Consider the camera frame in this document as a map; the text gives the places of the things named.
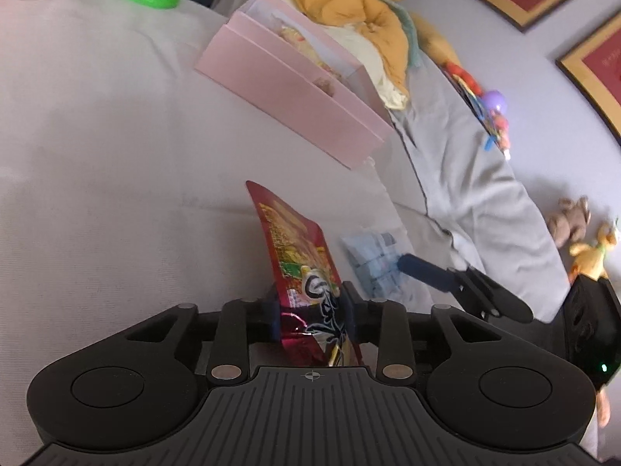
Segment dark red snack bag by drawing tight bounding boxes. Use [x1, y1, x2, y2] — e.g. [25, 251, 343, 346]
[246, 181, 363, 367]

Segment light blue snack packet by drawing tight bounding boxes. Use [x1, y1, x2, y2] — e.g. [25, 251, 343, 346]
[341, 230, 411, 304]

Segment grey sofa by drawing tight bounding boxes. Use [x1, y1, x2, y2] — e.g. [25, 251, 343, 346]
[214, 60, 569, 323]

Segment yellow plush toy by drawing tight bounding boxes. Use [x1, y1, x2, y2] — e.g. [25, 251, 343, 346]
[568, 221, 618, 284]

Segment colourful toy pile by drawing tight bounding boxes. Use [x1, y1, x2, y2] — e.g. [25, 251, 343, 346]
[442, 61, 512, 161]

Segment pink cardboard box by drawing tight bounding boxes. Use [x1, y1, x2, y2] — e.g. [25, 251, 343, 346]
[196, 0, 394, 169]

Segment orange yellow blanket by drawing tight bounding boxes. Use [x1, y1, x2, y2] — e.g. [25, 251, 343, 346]
[282, 0, 421, 111]

